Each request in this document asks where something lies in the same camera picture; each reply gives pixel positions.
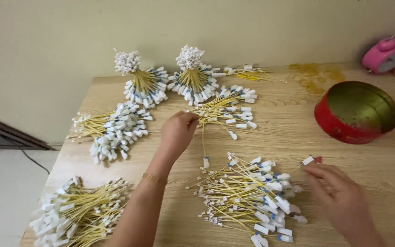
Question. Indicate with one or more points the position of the red round tin gold inside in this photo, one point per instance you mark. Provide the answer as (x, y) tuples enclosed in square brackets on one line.
[(357, 113)]

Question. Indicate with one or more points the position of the person's right fingers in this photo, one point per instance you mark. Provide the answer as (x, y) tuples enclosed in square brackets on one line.
[(315, 178)]

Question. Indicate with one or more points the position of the person's left hand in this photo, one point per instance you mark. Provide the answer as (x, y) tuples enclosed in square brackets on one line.
[(175, 135)]

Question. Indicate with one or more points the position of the person's left fingers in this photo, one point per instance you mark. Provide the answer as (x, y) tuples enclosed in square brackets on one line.
[(190, 119)]

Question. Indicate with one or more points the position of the small red piece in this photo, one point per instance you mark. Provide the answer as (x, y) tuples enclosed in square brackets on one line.
[(318, 159)]

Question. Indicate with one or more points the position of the pink alarm clock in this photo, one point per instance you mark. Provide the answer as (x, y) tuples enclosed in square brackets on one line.
[(386, 53)]

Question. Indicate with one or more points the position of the person's right hand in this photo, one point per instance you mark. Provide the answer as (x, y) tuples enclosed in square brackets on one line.
[(341, 199)]

